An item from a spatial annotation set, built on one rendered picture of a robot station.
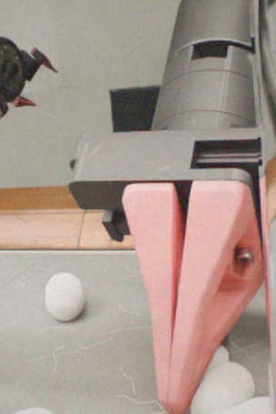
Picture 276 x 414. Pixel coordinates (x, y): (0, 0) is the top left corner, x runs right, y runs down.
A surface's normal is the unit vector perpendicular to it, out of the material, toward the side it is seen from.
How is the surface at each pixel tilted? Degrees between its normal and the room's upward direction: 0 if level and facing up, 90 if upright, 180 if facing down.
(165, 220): 62
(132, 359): 0
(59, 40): 90
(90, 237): 45
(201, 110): 41
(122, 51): 90
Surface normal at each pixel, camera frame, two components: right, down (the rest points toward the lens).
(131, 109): -0.27, 0.21
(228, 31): -0.03, -0.54
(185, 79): -0.54, -0.53
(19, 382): -0.11, -0.96
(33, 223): -0.28, -0.49
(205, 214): -0.32, -0.22
